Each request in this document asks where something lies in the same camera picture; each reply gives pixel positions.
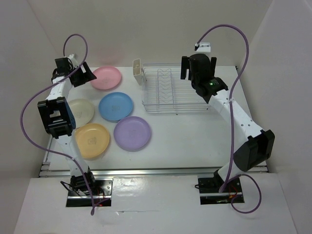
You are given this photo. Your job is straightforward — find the white wire dish rack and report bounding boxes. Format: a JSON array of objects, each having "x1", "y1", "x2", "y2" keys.
[{"x1": 142, "y1": 63, "x2": 215, "y2": 114}]

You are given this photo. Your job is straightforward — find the cream plate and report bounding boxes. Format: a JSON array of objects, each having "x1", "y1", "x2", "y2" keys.
[{"x1": 68, "y1": 99, "x2": 95, "y2": 128}]

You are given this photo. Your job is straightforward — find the pink plate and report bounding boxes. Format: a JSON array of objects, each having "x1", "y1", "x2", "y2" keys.
[{"x1": 90, "y1": 66, "x2": 122, "y2": 90}]

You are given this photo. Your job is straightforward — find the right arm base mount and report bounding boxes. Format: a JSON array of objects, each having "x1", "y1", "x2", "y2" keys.
[{"x1": 195, "y1": 175, "x2": 245, "y2": 205}]

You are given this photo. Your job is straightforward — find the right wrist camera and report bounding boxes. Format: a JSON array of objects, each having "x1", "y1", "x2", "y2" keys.
[{"x1": 195, "y1": 42, "x2": 211, "y2": 53}]

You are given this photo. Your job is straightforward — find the purple plate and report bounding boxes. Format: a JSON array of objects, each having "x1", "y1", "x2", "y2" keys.
[{"x1": 114, "y1": 116, "x2": 152, "y2": 151}]

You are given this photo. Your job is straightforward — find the orange plate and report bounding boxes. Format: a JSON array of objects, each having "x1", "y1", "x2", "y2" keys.
[{"x1": 75, "y1": 123, "x2": 110, "y2": 160}]

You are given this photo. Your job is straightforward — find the white cutlery holder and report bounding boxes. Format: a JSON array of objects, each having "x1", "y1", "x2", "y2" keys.
[{"x1": 133, "y1": 58, "x2": 143, "y2": 86}]

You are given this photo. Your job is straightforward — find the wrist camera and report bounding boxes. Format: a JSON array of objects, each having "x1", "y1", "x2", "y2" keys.
[
  {"x1": 67, "y1": 54, "x2": 78, "y2": 69},
  {"x1": 195, "y1": 42, "x2": 211, "y2": 53}
]

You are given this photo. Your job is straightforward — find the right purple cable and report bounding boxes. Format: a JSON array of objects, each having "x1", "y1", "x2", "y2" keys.
[{"x1": 194, "y1": 25, "x2": 262, "y2": 215}]

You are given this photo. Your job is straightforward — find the purple cable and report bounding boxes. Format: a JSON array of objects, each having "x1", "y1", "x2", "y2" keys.
[
  {"x1": 19, "y1": 33, "x2": 105, "y2": 216},
  {"x1": 194, "y1": 25, "x2": 262, "y2": 215}
]

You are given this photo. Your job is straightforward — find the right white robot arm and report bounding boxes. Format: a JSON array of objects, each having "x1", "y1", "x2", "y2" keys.
[{"x1": 180, "y1": 54, "x2": 275, "y2": 192}]

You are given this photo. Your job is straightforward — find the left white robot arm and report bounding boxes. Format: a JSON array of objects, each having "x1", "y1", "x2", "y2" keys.
[{"x1": 37, "y1": 54, "x2": 97, "y2": 195}]

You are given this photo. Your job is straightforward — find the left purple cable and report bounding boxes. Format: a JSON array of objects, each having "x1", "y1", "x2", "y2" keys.
[{"x1": 19, "y1": 33, "x2": 105, "y2": 216}]

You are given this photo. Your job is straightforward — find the blue plate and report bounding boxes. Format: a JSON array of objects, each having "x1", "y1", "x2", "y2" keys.
[{"x1": 98, "y1": 92, "x2": 134, "y2": 121}]

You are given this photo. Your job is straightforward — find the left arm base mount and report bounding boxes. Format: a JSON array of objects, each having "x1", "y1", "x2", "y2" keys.
[{"x1": 60, "y1": 179, "x2": 113, "y2": 208}]

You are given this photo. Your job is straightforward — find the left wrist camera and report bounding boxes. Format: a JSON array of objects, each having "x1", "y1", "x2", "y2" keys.
[{"x1": 67, "y1": 54, "x2": 78, "y2": 69}]

